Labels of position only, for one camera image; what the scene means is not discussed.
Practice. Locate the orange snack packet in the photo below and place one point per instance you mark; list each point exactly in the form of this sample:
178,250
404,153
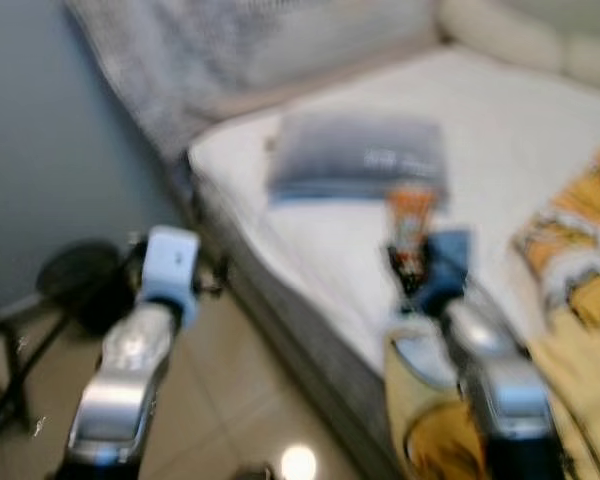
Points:
412,215

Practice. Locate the large grey floral patterned cushion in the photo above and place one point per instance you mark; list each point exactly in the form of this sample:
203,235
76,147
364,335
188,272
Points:
210,55

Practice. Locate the black tripod stand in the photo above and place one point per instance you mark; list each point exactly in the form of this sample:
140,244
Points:
5,380

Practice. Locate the cream knotted bolster pillow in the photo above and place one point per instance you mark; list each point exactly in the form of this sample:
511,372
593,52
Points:
520,35

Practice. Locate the white quilted mattress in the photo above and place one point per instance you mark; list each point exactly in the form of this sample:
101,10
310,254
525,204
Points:
310,250

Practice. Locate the grey-blue right wrist camera mount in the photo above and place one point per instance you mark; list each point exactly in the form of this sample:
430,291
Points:
448,265

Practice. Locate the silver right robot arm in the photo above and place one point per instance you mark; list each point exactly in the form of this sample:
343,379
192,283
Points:
500,385

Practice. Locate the grey bear print pillow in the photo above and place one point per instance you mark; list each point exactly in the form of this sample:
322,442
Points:
355,155

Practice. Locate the yellow duck print blanket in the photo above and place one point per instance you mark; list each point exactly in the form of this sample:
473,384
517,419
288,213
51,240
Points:
580,360

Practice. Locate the grey bed base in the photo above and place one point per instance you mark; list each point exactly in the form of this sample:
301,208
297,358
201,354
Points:
300,340

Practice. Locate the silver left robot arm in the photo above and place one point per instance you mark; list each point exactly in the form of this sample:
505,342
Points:
125,375

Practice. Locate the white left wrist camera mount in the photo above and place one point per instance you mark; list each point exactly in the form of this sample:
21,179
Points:
170,265

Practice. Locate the black round fan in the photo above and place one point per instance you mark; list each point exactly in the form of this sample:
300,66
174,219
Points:
80,285

